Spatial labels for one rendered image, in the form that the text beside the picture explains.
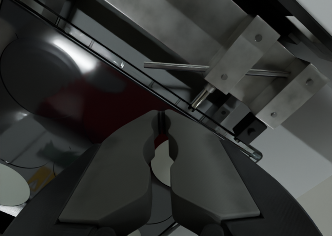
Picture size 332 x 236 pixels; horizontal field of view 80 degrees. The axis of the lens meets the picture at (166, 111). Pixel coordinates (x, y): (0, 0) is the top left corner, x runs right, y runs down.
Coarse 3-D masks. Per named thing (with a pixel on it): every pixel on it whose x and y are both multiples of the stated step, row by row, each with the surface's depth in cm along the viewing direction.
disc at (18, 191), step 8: (0, 168) 31; (8, 168) 31; (0, 176) 32; (8, 176) 32; (16, 176) 31; (0, 184) 32; (8, 184) 32; (16, 184) 32; (24, 184) 32; (0, 192) 33; (8, 192) 33; (16, 192) 33; (24, 192) 33; (0, 200) 34; (8, 200) 34; (16, 200) 34; (24, 200) 34
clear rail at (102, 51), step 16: (16, 0) 20; (32, 0) 20; (48, 16) 20; (64, 32) 21; (80, 32) 21; (96, 48) 22; (112, 64) 23; (128, 64) 23; (144, 80) 23; (160, 96) 24; (176, 96) 24; (192, 112) 25; (208, 128) 26; (224, 128) 26; (240, 144) 27
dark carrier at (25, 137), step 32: (0, 32) 22; (32, 32) 22; (0, 64) 23; (32, 64) 23; (64, 64) 23; (96, 64) 23; (0, 96) 25; (32, 96) 25; (64, 96) 25; (96, 96) 25; (128, 96) 25; (0, 128) 28; (32, 128) 27; (64, 128) 27; (96, 128) 27; (0, 160) 30; (32, 160) 30; (64, 160) 30; (32, 192) 33; (160, 192) 32; (160, 224) 35
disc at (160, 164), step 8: (160, 152) 28; (168, 152) 28; (152, 160) 29; (160, 160) 29; (168, 160) 29; (152, 168) 30; (160, 168) 30; (168, 168) 30; (160, 176) 30; (168, 176) 30; (168, 184) 31
